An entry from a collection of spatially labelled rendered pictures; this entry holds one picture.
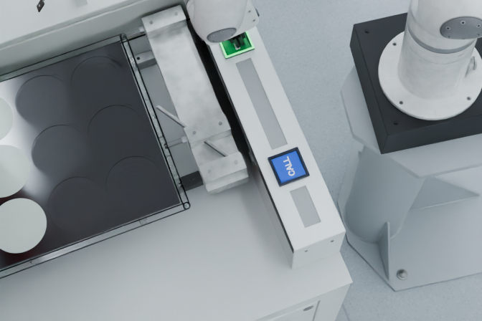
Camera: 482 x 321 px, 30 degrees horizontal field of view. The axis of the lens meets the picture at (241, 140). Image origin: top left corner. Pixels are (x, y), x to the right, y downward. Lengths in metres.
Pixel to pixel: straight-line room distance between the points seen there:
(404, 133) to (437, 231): 0.93
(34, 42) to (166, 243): 0.45
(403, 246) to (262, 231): 0.91
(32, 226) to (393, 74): 0.70
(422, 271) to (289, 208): 1.03
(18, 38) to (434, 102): 0.76
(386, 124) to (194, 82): 0.37
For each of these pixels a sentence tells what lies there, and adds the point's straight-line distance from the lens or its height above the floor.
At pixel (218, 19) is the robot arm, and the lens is 1.31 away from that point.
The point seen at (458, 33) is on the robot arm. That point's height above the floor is 1.28.
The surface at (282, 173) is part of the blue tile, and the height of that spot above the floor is 0.96.
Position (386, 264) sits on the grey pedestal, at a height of 0.05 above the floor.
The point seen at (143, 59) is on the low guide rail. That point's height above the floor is 0.85.
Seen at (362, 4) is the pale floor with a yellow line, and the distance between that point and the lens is 2.80.
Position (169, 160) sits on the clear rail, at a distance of 1.62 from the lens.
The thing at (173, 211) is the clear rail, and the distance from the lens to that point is 1.59.
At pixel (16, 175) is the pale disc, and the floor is 0.90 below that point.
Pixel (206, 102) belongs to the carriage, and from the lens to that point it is 1.68.
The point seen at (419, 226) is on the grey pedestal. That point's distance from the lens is 2.53.
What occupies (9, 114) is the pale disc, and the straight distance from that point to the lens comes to 1.71.
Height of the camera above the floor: 2.42
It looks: 69 degrees down
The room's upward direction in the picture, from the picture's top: 4 degrees counter-clockwise
